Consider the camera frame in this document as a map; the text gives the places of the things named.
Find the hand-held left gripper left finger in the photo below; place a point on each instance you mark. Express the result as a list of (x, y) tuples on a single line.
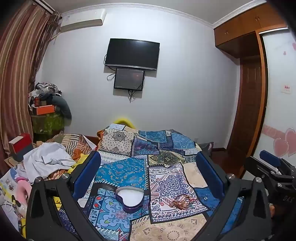
[(86, 176)]

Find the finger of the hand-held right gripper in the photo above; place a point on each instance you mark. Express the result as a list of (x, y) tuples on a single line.
[(253, 165), (270, 158)]

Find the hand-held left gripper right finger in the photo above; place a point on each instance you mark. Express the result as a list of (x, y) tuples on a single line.
[(209, 176)]

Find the red gold woven bangle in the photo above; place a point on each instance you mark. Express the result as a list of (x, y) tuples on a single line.
[(186, 203)]

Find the purple heart-shaped tin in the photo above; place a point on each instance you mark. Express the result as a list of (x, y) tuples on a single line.
[(129, 200)]

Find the yellow cloth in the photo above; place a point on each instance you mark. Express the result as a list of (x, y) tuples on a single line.
[(79, 161)]

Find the pink heart sticker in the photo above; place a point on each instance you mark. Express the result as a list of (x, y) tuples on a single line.
[(285, 142)]

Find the striped orange cloth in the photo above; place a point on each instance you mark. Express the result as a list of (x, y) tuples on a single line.
[(76, 144)]

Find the white cloth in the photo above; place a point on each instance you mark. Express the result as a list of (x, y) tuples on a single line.
[(48, 160)]

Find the patchwork printed blanket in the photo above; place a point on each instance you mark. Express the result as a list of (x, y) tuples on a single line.
[(161, 162)]

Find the wooden door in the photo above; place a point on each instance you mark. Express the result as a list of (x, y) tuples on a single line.
[(247, 111)]

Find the white wardrobe sliding door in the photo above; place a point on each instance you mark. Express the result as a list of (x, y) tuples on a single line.
[(279, 104)]

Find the green patterned cloth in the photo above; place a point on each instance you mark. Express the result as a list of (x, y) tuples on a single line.
[(47, 126)]

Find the yellow plastic item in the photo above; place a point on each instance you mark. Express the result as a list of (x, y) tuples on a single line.
[(124, 121)]

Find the small red white sticker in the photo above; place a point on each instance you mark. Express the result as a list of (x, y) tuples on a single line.
[(286, 88)]

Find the red box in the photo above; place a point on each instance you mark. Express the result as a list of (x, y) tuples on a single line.
[(22, 143)]

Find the orange box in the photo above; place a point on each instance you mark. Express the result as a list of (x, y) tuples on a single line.
[(46, 110)]

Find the printed white bag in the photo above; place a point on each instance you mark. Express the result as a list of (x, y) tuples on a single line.
[(9, 183)]

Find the pile of clothes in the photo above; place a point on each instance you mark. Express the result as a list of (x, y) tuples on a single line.
[(53, 95)]

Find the small black monitor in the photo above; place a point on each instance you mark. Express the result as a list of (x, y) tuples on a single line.
[(128, 78)]

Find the striped brown curtain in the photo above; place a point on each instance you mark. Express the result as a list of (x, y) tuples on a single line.
[(18, 69)]

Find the wooden overhead cabinet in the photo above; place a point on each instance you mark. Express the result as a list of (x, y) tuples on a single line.
[(242, 30)]

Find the white air conditioner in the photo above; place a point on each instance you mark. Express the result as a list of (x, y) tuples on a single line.
[(81, 20)]

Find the black wall television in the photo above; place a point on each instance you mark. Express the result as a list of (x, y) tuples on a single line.
[(131, 54)]

